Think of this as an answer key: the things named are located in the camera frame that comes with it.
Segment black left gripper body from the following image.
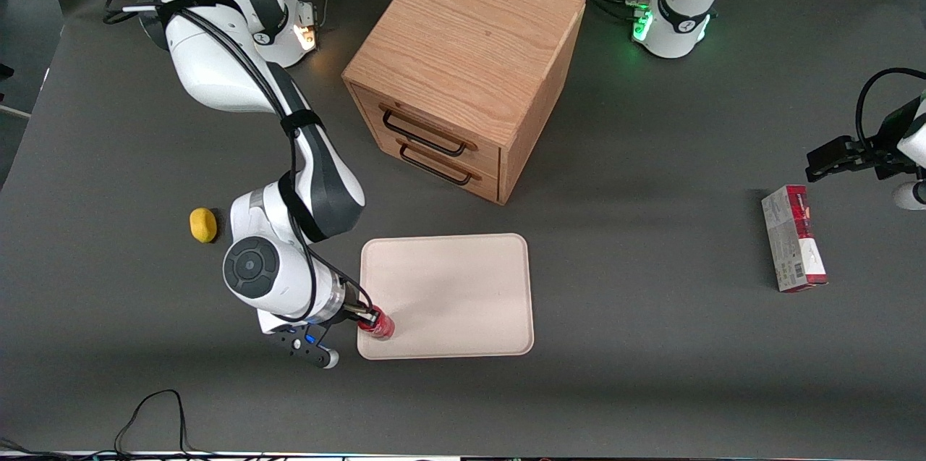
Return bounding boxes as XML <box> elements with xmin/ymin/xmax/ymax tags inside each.
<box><xmin>870</xmin><ymin>103</ymin><xmax>924</xmax><ymax>180</ymax></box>

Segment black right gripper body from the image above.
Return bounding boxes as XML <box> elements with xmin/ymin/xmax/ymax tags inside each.
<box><xmin>334</xmin><ymin>291</ymin><xmax>368</xmax><ymax>326</ymax></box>

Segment red coke bottle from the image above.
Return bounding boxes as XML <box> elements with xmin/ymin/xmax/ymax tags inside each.
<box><xmin>357</xmin><ymin>307</ymin><xmax>396</xmax><ymax>341</ymax></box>

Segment beige plastic tray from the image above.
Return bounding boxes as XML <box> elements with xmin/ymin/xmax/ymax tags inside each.
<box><xmin>357</xmin><ymin>233</ymin><xmax>535</xmax><ymax>360</ymax></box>

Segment red plaid cardboard box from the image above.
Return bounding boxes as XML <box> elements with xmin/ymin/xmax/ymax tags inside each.
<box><xmin>761</xmin><ymin>185</ymin><xmax>829</xmax><ymax>294</ymax></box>

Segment yellow lemon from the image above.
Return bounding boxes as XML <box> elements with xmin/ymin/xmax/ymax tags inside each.
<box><xmin>190</xmin><ymin>208</ymin><xmax>218</xmax><ymax>244</ymax></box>

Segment wooden drawer front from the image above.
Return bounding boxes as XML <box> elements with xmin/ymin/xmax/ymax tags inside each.
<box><xmin>358</xmin><ymin>88</ymin><xmax>502</xmax><ymax>176</ymax></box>
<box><xmin>375</xmin><ymin>130</ymin><xmax>501</xmax><ymax>203</ymax></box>

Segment wooden drawer cabinet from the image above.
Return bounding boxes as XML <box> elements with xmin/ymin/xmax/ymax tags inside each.
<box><xmin>341</xmin><ymin>0</ymin><xmax>587</xmax><ymax>206</ymax></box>

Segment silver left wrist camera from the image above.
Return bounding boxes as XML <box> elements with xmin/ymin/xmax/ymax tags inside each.
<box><xmin>892</xmin><ymin>181</ymin><xmax>926</xmax><ymax>211</ymax></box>

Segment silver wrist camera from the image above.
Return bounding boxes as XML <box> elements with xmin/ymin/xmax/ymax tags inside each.
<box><xmin>892</xmin><ymin>181</ymin><xmax>926</xmax><ymax>211</ymax></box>
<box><xmin>273</xmin><ymin>326</ymin><xmax>340</xmax><ymax>370</ymax></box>

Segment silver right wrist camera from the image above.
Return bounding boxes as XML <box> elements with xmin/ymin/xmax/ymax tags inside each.
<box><xmin>273</xmin><ymin>326</ymin><xmax>340</xmax><ymax>370</ymax></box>

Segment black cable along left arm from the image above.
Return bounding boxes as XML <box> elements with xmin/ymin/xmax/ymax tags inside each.
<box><xmin>856</xmin><ymin>68</ymin><xmax>926</xmax><ymax>145</ymax></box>

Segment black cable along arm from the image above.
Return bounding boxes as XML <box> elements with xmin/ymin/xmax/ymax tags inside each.
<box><xmin>103</xmin><ymin>0</ymin><xmax>378</xmax><ymax>324</ymax></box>
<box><xmin>856</xmin><ymin>68</ymin><xmax>926</xmax><ymax>145</ymax></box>

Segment black metal drawer handle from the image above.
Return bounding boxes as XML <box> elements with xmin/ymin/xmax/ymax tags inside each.
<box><xmin>381</xmin><ymin>109</ymin><xmax>467</xmax><ymax>158</ymax></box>
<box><xmin>398</xmin><ymin>143</ymin><xmax>473</xmax><ymax>187</ymax></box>

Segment black looped cable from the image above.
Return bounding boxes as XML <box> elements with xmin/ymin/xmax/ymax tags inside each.
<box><xmin>112</xmin><ymin>389</ymin><xmax>192</xmax><ymax>458</ymax></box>

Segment black cable along right arm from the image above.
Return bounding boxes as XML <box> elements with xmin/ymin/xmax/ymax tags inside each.
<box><xmin>103</xmin><ymin>0</ymin><xmax>378</xmax><ymax>324</ymax></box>

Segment black left arm base cables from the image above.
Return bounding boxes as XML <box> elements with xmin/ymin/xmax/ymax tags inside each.
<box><xmin>553</xmin><ymin>0</ymin><xmax>652</xmax><ymax>24</ymax></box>

